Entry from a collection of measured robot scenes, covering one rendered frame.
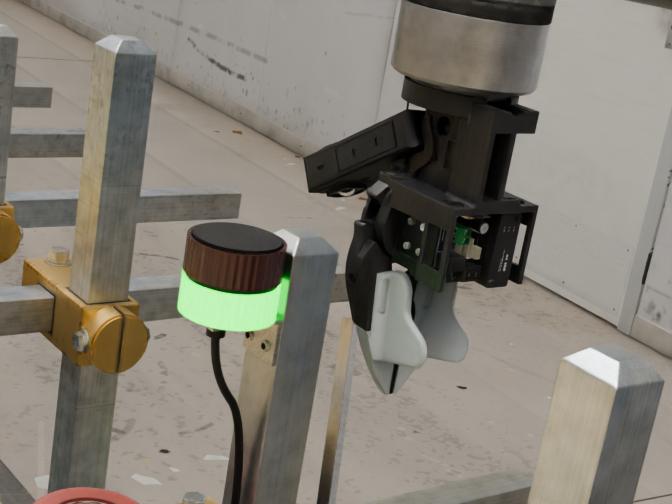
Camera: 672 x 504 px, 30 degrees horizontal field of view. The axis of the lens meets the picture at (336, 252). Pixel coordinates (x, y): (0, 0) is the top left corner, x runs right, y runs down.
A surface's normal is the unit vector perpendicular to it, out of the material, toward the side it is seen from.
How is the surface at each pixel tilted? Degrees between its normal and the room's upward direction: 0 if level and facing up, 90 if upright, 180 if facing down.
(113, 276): 90
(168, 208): 90
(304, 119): 90
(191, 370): 0
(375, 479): 0
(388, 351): 93
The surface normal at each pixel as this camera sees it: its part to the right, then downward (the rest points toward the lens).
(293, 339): 0.58, 0.33
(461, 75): -0.12, 0.28
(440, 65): -0.35, 0.23
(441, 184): -0.79, 0.06
